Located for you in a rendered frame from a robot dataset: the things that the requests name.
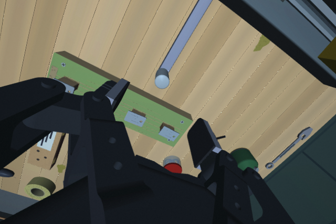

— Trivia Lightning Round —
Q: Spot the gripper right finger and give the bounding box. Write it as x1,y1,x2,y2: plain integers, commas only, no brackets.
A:
186,118,266,222

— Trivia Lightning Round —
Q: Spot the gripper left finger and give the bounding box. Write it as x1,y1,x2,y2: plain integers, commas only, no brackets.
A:
0,77,130,170

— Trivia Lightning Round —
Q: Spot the aluminium keyring blank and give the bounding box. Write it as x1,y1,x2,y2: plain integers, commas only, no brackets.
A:
158,123,180,142
54,76,80,94
124,109,147,129

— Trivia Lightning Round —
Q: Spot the green rack board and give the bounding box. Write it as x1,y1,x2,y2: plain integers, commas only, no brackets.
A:
47,50,193,147

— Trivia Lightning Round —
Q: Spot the grey press lever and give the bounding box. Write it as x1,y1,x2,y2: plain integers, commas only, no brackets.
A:
154,0,227,90

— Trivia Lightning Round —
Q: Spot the dark grey press body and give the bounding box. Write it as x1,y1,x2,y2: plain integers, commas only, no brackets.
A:
183,0,336,88

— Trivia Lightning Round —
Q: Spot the white card with black pins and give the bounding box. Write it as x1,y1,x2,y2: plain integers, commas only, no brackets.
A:
36,131,57,153

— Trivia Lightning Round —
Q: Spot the red capped jar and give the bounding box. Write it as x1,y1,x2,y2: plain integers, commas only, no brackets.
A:
162,155,183,175

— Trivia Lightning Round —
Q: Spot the green capped jar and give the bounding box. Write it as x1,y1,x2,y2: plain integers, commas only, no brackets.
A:
230,147,260,174

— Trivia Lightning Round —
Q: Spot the wooden block with holes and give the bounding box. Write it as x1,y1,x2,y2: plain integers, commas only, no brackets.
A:
27,131,67,170

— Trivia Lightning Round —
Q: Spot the olive tape roll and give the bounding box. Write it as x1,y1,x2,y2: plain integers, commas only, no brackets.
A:
24,177,57,199

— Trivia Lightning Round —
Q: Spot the grey spanner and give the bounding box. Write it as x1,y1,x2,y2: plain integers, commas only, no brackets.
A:
265,126,314,170

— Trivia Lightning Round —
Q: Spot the grey flat box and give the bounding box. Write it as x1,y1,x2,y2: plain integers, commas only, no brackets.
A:
0,189,40,221

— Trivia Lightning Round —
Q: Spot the dark teal cabinet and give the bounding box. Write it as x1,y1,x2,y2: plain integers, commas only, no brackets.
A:
261,113,336,224

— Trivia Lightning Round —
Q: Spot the brass yellow block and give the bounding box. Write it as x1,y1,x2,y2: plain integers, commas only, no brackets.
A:
317,39,336,76

